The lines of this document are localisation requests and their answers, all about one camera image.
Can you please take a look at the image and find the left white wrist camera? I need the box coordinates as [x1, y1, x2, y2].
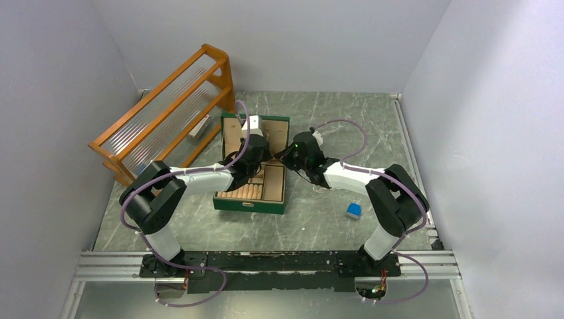
[241, 115, 264, 138]

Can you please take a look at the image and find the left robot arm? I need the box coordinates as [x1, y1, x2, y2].
[119, 134, 271, 276]

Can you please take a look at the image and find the white grey small carton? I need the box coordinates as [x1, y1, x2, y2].
[188, 114, 210, 140]

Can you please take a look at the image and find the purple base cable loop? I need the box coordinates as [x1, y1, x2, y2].
[153, 266, 229, 308]

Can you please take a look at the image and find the green jewelry box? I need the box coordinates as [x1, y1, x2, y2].
[213, 113, 290, 215]

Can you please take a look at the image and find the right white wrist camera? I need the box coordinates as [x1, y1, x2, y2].
[309, 127, 323, 147]

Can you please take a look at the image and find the orange wooden rack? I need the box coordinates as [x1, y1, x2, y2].
[89, 44, 235, 186]

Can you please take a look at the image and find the blue grey small box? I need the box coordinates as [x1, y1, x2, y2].
[345, 203, 362, 220]

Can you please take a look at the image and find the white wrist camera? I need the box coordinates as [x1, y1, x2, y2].
[309, 127, 323, 147]
[241, 115, 264, 138]

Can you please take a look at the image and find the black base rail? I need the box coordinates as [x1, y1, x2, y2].
[74, 250, 462, 294]

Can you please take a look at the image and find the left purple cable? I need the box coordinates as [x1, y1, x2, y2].
[120, 100, 252, 274]

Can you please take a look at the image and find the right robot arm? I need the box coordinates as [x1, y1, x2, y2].
[274, 131, 430, 275]

